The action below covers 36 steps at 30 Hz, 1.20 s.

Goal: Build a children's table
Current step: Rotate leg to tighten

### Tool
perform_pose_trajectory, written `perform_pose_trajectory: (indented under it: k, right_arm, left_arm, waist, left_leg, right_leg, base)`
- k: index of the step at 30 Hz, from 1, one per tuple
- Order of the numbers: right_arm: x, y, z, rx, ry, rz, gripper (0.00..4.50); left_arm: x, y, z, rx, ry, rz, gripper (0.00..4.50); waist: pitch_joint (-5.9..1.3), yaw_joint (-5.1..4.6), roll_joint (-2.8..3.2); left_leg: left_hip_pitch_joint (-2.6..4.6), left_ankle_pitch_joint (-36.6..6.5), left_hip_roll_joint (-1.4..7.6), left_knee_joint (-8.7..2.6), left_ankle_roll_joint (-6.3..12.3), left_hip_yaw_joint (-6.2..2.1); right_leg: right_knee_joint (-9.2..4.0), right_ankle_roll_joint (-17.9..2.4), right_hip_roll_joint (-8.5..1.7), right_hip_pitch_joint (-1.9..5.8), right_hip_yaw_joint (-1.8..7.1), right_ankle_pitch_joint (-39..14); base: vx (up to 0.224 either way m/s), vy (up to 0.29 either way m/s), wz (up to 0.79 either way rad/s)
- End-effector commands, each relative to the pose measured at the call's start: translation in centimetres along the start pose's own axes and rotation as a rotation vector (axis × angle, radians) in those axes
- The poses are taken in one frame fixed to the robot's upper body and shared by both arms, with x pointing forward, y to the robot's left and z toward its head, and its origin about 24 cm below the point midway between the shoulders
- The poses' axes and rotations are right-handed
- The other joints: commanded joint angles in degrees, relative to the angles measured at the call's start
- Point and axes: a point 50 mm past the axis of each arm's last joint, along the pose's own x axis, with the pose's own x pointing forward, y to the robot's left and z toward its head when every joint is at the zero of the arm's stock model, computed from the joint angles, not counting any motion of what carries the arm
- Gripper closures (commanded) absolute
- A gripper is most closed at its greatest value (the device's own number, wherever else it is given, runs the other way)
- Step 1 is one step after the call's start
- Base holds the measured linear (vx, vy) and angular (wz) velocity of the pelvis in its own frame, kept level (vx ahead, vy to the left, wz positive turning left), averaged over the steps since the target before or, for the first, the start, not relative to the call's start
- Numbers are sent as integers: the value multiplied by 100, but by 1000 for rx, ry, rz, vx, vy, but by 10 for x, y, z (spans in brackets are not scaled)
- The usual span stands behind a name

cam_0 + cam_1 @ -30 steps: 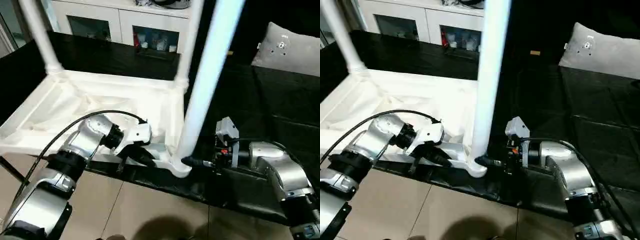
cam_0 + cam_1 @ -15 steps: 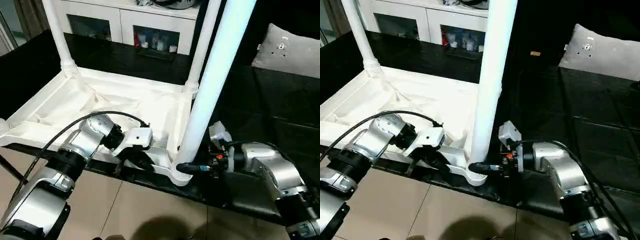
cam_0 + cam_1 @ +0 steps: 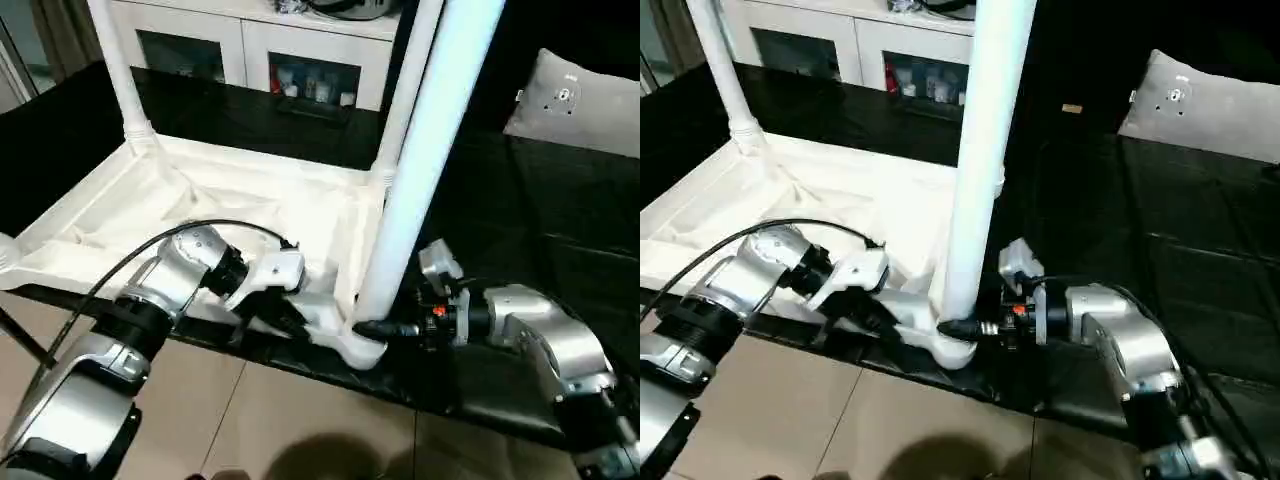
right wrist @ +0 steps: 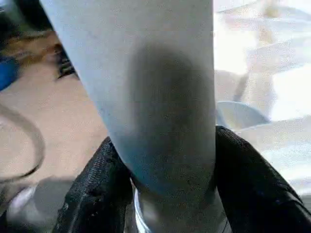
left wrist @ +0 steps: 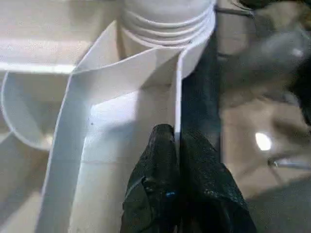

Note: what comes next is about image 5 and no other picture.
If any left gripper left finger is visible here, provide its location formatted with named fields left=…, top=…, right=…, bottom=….
left=120, top=123, right=182, bottom=233

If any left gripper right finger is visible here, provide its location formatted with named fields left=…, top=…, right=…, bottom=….
left=179, top=126, right=258, bottom=233

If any white plastic table top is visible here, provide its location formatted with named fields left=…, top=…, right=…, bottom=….
left=0, top=0, right=218, bottom=233

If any white plastic table leg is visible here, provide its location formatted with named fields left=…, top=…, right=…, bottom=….
left=121, top=0, right=217, bottom=48

